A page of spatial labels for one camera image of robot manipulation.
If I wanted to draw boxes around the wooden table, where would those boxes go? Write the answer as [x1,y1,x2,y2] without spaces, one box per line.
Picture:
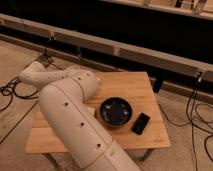
[25,72,171,154]

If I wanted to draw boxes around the dark blue bowl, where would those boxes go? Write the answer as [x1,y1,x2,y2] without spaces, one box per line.
[99,97,132,126]

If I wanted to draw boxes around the black smartphone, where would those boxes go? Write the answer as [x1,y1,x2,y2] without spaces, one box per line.
[132,113,150,135]

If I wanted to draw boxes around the black floor cables left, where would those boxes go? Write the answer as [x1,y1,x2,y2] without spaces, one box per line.
[0,76,41,144]

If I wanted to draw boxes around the black floor cables right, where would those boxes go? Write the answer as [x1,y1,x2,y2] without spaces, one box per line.
[158,71,213,171]

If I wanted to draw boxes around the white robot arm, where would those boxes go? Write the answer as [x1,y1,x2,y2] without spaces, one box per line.
[19,62,140,171]

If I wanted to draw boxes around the black tripod stand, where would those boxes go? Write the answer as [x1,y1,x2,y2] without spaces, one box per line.
[42,35,54,65]

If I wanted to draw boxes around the black floor cables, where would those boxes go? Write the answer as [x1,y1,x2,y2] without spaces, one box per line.
[158,71,213,171]
[0,76,41,144]

